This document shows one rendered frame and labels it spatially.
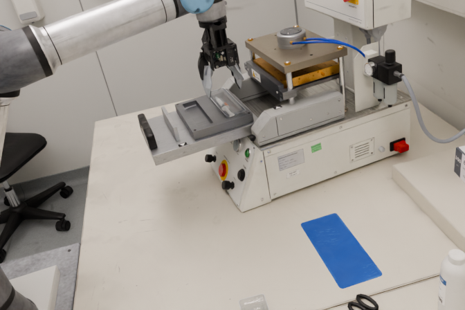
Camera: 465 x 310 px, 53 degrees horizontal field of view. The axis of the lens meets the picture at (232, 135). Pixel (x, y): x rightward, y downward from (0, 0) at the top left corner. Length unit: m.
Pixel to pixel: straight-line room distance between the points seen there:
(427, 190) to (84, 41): 0.86
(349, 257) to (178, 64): 1.95
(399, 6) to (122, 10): 0.69
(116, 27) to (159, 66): 1.91
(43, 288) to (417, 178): 0.95
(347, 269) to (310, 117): 0.39
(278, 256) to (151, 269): 0.31
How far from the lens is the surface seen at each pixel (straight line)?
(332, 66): 1.27
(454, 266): 0.94
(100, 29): 0.91
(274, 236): 1.18
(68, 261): 1.31
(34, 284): 1.25
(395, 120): 1.37
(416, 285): 1.07
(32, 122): 2.99
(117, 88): 2.86
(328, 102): 1.22
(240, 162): 1.27
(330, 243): 1.15
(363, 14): 1.22
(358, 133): 1.31
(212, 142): 1.19
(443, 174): 1.30
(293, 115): 1.19
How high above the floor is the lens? 1.54
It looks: 29 degrees down
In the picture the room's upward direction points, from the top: 11 degrees counter-clockwise
